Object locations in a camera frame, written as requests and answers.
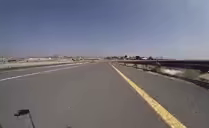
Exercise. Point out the pale median strip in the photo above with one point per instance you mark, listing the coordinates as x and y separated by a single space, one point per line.
25 64

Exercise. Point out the robot's own part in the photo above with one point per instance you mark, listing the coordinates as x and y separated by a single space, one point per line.
22 112

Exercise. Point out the metal guardrail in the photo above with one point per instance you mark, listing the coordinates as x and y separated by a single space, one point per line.
185 63

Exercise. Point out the row of distant buildings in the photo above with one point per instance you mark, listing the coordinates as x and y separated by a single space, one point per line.
138 57

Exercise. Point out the grey asphalt road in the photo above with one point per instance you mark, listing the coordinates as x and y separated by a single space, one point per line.
92 96

